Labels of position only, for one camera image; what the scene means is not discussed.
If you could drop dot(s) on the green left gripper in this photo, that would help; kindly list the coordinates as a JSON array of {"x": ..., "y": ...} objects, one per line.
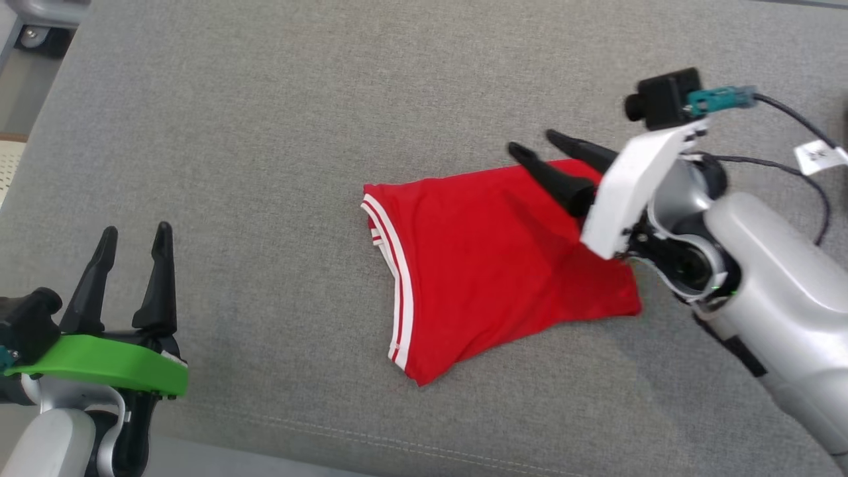
[{"x": 106, "y": 363}]

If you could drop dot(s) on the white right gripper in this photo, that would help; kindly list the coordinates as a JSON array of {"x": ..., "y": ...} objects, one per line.
[{"x": 629, "y": 192}]

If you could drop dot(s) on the red white basketball jersey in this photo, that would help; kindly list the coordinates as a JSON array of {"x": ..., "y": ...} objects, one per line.
[{"x": 477, "y": 265}]

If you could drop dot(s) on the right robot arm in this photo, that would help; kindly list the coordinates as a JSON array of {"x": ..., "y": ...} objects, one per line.
[{"x": 782, "y": 285}]

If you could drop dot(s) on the beige plastic basket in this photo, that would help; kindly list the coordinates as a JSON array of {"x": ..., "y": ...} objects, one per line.
[{"x": 10, "y": 165}]

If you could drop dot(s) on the grey fabric sofa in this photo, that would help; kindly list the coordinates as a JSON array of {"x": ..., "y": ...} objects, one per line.
[{"x": 265, "y": 132}]

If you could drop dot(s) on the grey wheeled cart base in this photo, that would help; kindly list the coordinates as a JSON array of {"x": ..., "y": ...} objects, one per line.
[{"x": 46, "y": 10}]

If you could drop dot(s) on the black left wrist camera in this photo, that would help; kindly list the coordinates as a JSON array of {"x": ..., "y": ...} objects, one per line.
[{"x": 26, "y": 324}]

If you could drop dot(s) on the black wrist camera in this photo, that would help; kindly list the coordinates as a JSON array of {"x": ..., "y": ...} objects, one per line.
[
  {"x": 26, "y": 324},
  {"x": 662, "y": 99}
]

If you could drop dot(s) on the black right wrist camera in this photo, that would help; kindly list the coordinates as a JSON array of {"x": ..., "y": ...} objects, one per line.
[{"x": 662, "y": 99}]

